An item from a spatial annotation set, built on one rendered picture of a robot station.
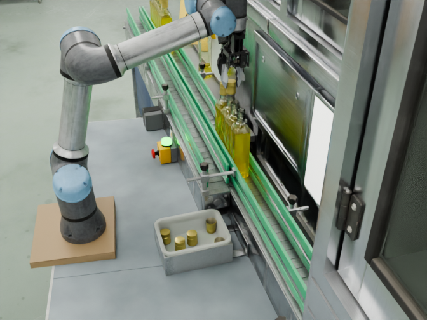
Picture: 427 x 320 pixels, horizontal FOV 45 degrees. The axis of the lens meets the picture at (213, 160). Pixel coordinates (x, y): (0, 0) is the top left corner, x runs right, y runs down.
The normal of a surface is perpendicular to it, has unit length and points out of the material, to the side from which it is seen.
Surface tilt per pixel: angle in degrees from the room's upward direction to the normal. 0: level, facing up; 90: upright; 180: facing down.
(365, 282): 90
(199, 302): 0
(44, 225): 4
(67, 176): 11
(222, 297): 0
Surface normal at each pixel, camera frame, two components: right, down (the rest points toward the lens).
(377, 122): -0.96, 0.16
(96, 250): -0.01, -0.78
